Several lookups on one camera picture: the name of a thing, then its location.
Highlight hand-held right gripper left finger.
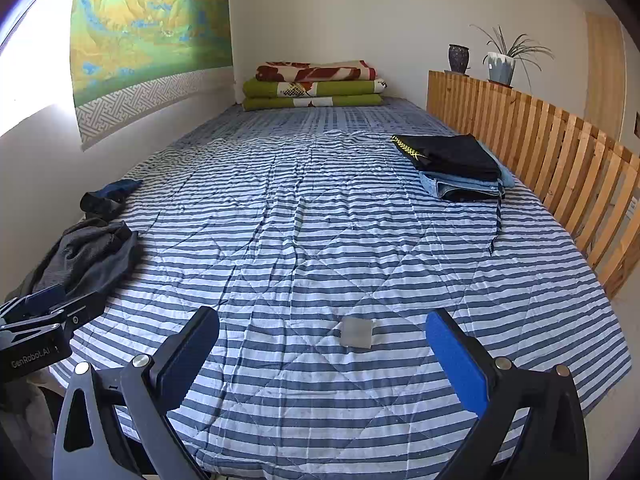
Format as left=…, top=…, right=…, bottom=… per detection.
left=52, top=306, right=221, bottom=480

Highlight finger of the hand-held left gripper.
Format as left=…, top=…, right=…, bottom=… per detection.
left=0, top=284, right=68, bottom=332
left=52, top=291, right=109, bottom=339

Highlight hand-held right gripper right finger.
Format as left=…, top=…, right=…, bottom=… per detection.
left=425, top=308, right=591, bottom=480

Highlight grey garment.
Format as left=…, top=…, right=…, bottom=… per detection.
left=5, top=220, right=142, bottom=311

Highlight grey square patch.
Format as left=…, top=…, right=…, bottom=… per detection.
left=340, top=316, right=377, bottom=350

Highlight blue and black garment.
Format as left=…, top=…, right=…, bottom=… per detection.
left=80, top=178, right=144, bottom=222

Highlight blue white striped quilt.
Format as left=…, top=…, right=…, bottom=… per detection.
left=50, top=99, right=633, bottom=480

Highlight folded blue jeans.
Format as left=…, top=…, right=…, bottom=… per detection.
left=419, top=170, right=503, bottom=202

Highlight light blue folded garment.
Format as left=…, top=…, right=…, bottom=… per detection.
left=480, top=142, right=516, bottom=189

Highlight stack of folded clothes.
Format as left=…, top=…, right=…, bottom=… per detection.
left=391, top=133, right=503, bottom=181

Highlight green folded blanket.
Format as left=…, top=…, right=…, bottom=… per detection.
left=242, top=78, right=389, bottom=112

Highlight potted plant in white pot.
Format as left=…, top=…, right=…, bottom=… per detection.
left=469, top=25, right=555, bottom=89

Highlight dark ceramic vase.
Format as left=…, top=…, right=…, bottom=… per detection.
left=448, top=43, right=472, bottom=75

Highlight red and cream folded blanket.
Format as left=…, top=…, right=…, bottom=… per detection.
left=255, top=61, right=377, bottom=82

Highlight wooden door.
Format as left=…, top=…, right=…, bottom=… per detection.
left=585, top=11, right=629, bottom=144

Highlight dark garment with drawstring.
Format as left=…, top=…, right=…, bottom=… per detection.
left=441, top=183, right=507, bottom=255

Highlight wooden slatted bed rail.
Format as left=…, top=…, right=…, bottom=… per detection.
left=426, top=70, right=640, bottom=302

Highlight landscape wall poster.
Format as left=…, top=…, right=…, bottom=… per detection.
left=70, top=0, right=235, bottom=152

